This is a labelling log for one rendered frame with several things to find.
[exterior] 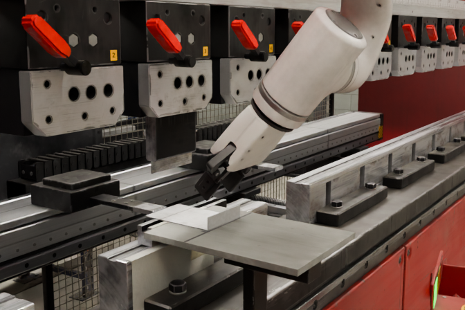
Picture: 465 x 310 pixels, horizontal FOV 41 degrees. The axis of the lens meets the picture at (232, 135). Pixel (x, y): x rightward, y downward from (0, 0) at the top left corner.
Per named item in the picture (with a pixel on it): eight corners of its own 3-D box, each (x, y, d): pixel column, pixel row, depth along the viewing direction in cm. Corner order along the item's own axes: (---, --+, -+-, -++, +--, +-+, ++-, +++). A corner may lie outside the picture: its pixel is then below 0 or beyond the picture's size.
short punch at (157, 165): (156, 174, 96) (155, 113, 94) (146, 173, 97) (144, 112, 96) (196, 163, 104) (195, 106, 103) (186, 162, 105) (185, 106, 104)
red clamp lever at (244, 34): (245, 17, 99) (270, 55, 106) (225, 17, 101) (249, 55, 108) (241, 25, 98) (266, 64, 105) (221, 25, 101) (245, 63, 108)
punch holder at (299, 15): (288, 95, 121) (290, 8, 118) (252, 93, 126) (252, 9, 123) (323, 89, 133) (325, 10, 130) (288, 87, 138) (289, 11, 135)
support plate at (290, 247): (297, 277, 79) (297, 269, 79) (143, 238, 94) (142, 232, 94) (355, 238, 94) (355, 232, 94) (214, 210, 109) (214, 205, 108)
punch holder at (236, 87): (230, 105, 105) (230, 5, 102) (190, 102, 109) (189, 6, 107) (275, 97, 117) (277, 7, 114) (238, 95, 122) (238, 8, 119)
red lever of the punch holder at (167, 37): (162, 15, 83) (198, 59, 90) (140, 15, 85) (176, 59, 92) (157, 25, 82) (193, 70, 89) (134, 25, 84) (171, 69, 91)
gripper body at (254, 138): (279, 86, 95) (239, 138, 100) (241, 91, 86) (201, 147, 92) (312, 120, 92) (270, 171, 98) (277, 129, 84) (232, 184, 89)
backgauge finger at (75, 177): (135, 229, 100) (134, 198, 99) (30, 204, 114) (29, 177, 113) (182, 212, 110) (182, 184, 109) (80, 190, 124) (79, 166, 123)
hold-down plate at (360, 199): (338, 227, 136) (338, 214, 136) (315, 223, 139) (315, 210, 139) (387, 197, 161) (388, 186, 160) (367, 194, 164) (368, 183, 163)
